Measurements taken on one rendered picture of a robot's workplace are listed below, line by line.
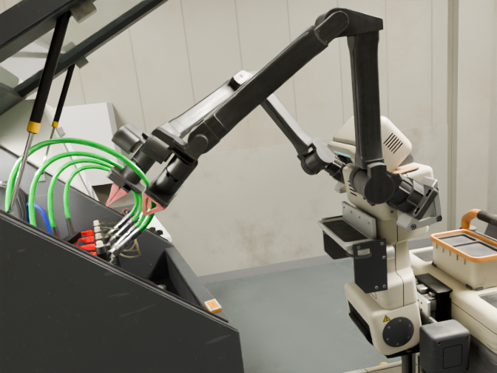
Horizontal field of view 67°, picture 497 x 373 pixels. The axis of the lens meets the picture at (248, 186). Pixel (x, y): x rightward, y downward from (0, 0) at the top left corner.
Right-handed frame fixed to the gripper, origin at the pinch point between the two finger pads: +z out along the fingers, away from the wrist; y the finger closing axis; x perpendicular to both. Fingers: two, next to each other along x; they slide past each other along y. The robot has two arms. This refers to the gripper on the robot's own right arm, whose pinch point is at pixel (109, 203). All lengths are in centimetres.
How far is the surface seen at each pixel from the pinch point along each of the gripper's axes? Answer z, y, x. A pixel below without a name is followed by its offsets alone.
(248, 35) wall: -104, 5, -195
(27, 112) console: 0.1, 39.4, -27.2
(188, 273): 6.2, -32.8, -8.4
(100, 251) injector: 11.4, -6.3, 3.1
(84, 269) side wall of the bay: 1.0, -5.6, 36.2
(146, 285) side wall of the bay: -1.6, -17.3, 32.6
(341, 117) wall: -108, -94, -198
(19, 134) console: 7.4, 37.0, -26.2
